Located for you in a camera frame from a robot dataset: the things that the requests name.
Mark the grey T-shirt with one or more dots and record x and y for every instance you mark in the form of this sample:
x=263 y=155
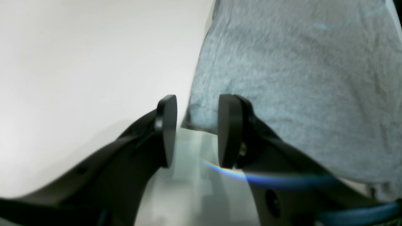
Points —
x=325 y=75

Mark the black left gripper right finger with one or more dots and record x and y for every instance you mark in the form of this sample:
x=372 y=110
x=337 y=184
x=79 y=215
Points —
x=289 y=188

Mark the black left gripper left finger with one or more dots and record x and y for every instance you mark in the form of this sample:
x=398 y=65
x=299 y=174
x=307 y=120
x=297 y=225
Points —
x=106 y=188

